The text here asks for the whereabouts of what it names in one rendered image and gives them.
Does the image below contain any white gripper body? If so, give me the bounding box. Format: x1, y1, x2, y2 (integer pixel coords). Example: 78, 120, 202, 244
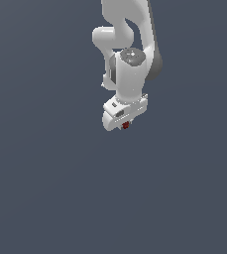
101, 93, 149, 133

